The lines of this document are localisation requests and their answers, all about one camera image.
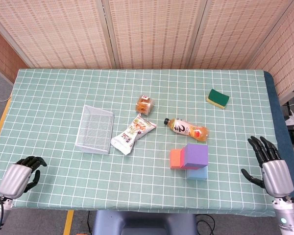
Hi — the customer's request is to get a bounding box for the green and yellow sponge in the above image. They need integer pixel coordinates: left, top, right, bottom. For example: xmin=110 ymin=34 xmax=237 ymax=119
xmin=205 ymin=88 xmax=230 ymax=110

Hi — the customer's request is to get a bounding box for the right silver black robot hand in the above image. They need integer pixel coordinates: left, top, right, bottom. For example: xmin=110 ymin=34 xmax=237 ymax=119
xmin=240 ymin=136 xmax=294 ymax=198

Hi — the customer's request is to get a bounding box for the green checkered tablecloth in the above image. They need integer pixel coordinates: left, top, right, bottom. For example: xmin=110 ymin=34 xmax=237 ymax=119
xmin=0 ymin=68 xmax=287 ymax=218

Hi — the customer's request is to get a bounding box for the dark orange bamboo screen panel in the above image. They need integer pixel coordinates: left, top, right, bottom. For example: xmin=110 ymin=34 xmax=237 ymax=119
xmin=0 ymin=22 xmax=29 ymax=84

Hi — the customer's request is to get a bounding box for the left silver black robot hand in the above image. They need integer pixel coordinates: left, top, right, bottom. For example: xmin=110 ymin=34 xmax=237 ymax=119
xmin=0 ymin=156 xmax=48 ymax=198

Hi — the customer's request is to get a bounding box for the light blue foam cube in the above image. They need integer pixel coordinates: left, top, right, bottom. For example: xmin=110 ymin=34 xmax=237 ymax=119
xmin=187 ymin=166 xmax=209 ymax=181

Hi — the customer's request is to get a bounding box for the clear jar of orange snacks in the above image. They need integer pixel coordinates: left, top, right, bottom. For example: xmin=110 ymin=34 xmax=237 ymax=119
xmin=136 ymin=94 xmax=155 ymax=116

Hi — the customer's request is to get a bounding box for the orange tea bottle black cap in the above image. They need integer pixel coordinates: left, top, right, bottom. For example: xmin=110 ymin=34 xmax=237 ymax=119
xmin=164 ymin=117 xmax=210 ymax=142

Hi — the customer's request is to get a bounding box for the black floor cable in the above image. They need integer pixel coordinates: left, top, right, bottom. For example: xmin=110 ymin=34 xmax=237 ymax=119
xmin=195 ymin=213 xmax=217 ymax=235

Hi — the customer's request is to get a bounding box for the orange foam cube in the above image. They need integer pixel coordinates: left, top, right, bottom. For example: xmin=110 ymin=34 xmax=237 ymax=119
xmin=170 ymin=148 xmax=187 ymax=170

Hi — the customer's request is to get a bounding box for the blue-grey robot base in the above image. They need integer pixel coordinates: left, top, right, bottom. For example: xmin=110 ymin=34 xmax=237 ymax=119
xmin=92 ymin=210 xmax=198 ymax=235

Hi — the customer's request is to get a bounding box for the white wire mesh basket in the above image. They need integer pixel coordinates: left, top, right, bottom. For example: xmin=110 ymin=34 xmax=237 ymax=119
xmin=74 ymin=104 xmax=115 ymax=155

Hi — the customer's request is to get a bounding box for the white snack bag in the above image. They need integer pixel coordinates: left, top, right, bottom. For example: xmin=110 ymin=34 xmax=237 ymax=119
xmin=110 ymin=113 xmax=157 ymax=156

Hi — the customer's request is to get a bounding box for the beige bamboo screen panel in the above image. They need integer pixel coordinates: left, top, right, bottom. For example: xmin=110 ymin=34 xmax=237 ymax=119
xmin=0 ymin=0 xmax=115 ymax=70
xmin=189 ymin=0 xmax=294 ymax=70
xmin=102 ymin=0 xmax=208 ymax=70
xmin=249 ymin=0 xmax=294 ymax=99

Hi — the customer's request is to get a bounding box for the purple foam cube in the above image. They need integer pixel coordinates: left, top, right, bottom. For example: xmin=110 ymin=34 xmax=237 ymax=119
xmin=183 ymin=143 xmax=209 ymax=169

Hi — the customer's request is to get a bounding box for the dark blue table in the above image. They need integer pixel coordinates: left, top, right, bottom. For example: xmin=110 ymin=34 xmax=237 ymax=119
xmin=263 ymin=70 xmax=294 ymax=212

